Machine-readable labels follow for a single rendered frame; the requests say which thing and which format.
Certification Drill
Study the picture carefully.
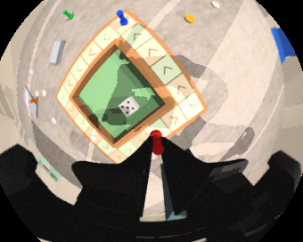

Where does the green pawn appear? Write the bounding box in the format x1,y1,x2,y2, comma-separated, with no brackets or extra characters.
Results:
62,10,74,18

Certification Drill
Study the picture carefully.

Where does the white die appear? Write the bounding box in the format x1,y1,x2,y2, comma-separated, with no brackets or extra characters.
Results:
119,96,140,117

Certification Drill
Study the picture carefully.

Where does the red pawn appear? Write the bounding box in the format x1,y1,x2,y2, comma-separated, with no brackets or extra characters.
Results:
149,131,165,156

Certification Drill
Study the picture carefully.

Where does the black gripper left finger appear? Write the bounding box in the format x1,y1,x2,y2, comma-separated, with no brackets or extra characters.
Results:
71,136,152,217

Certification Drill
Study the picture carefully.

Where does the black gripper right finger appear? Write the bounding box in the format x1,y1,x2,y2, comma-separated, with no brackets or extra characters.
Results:
161,136,249,215

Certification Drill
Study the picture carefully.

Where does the blue pawn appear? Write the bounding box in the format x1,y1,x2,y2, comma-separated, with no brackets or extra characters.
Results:
116,10,129,27

